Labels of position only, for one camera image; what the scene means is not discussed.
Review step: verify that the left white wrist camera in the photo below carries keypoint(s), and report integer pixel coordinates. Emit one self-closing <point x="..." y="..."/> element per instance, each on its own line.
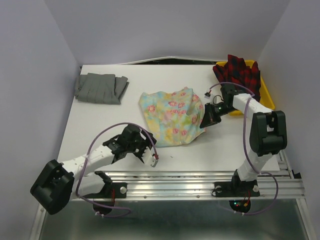
<point x="149" y="158"/>

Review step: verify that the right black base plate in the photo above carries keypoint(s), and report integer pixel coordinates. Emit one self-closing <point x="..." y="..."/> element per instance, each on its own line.
<point x="225" y="189"/>

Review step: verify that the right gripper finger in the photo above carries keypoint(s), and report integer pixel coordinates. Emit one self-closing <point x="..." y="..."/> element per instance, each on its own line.
<point x="207" y="111"/>
<point x="211" y="120"/>

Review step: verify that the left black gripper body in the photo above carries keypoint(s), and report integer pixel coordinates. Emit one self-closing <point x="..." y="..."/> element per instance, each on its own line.
<point x="137" y="147"/>

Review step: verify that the grey pleated skirt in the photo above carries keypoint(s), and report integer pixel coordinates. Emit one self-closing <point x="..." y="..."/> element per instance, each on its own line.
<point x="96" y="88"/>

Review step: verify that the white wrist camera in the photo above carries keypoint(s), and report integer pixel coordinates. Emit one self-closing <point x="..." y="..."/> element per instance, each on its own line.
<point x="149" y="158"/>
<point x="207" y="95"/>

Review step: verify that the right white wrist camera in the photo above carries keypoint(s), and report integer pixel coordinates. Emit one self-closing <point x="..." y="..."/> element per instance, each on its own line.
<point x="207" y="95"/>

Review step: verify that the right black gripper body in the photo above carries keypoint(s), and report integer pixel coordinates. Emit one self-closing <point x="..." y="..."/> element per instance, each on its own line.
<point x="222" y="109"/>

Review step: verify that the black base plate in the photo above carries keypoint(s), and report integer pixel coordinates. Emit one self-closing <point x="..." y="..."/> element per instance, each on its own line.
<point x="114" y="190"/>
<point x="225" y="189"/>

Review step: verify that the red black plaid skirt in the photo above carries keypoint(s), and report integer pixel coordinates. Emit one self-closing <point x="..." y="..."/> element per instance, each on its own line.
<point x="236" y="71"/>

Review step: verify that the aluminium rail frame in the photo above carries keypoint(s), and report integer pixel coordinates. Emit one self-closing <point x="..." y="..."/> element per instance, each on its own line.
<point x="174" y="200"/>

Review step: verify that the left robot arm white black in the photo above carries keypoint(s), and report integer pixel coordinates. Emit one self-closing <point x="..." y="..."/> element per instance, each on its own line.
<point x="80" y="177"/>

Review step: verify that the pastel floral skirt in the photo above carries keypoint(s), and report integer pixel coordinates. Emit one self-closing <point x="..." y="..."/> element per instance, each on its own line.
<point x="173" y="118"/>

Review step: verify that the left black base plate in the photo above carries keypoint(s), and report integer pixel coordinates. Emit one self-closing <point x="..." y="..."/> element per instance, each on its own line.
<point x="114" y="190"/>

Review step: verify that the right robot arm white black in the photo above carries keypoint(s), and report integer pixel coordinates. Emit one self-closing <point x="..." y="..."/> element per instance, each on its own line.
<point x="267" y="137"/>

